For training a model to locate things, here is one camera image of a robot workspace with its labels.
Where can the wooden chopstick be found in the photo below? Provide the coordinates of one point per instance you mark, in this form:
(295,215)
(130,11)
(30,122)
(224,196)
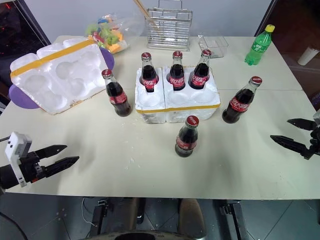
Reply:
(145,11)
(148,10)

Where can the glass cola bottle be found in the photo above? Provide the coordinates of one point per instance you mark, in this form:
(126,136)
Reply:
(199,77)
(186,140)
(118,97)
(149,75)
(238,105)
(177,75)

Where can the brown rounded shape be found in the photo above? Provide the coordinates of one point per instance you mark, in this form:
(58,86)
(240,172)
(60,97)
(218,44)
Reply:
(192,217)

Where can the black table leg frame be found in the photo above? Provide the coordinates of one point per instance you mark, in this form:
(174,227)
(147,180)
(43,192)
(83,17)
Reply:
(232,220)
(98,217)

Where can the white foam lid tray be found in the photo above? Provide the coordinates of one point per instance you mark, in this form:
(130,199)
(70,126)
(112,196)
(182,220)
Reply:
(50,75)

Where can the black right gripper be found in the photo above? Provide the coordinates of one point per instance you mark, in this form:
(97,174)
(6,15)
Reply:
(315,143)

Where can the clear plastic container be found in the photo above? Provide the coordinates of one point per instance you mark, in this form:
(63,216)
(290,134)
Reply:
(213,46)

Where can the green plastic soda bottle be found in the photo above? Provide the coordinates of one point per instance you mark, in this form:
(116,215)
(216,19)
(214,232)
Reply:
(258,47)

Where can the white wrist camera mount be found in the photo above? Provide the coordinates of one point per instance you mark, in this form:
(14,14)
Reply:
(17,143)
(317,117)

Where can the purple oval tray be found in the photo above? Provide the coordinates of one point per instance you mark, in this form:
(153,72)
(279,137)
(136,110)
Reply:
(21,98)

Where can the white foam bottle holder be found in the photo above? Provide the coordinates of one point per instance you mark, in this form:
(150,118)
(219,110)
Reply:
(190,110)

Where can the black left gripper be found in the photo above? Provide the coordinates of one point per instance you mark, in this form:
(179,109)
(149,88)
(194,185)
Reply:
(33,168)

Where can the white cup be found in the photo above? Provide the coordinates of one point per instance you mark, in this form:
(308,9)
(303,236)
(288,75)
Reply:
(307,56)

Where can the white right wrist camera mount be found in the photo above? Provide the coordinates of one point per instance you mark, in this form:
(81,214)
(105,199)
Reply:
(317,117)

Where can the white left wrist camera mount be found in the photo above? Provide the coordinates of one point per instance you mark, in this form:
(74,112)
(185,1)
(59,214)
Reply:
(17,143)

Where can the dark rounded shape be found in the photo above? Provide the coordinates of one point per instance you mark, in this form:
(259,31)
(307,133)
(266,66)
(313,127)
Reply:
(152,235)

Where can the plastic bag of colourful toys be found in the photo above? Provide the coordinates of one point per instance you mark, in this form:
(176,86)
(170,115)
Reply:
(112,35)

